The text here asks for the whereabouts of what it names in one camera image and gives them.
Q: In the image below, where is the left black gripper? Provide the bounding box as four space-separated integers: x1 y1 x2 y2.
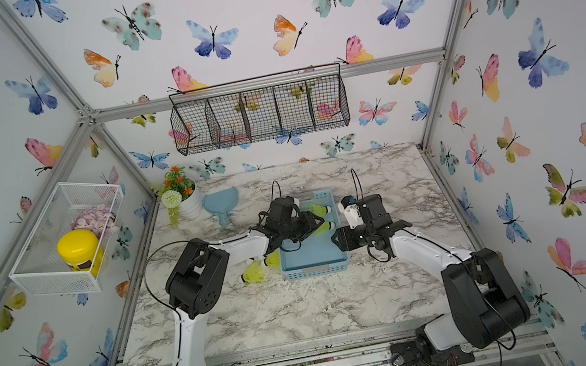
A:
278 209 329 246

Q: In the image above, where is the yellow shuttlecock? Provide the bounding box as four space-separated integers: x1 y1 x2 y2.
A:
309 204 332 218
265 250 281 268
314 221 335 236
242 261 266 284

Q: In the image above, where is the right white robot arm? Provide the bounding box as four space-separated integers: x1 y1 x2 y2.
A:
332 194 531 366

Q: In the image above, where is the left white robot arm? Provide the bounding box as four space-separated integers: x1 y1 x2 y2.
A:
165 197 335 366

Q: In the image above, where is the light blue perforated storage box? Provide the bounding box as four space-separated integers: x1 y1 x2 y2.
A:
279 189 350 281

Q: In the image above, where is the light blue plastic scoop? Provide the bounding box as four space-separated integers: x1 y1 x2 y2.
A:
202 187 240 227

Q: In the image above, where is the white pot with artificial plant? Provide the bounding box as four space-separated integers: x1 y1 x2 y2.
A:
157 166 203 227

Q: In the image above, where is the pink flower bundle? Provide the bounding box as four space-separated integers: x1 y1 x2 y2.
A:
71 204 120 239

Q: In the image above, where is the yellow lidded jar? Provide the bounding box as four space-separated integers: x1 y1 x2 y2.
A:
57 230 104 278

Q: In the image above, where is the black wire wall basket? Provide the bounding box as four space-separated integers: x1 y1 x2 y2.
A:
169 63 351 156

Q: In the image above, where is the white wire wall basket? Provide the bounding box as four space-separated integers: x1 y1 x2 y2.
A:
9 182 124 296

